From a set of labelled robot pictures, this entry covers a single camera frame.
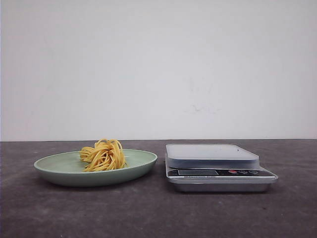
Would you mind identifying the yellow vermicelli noodle bundle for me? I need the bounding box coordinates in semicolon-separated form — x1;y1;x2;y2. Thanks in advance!
79;139;127;172

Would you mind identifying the silver digital kitchen scale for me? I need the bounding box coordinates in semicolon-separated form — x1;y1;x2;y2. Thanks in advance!
165;144;278;192

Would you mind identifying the light green round plate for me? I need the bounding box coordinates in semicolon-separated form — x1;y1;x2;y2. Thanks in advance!
34;149;158;187

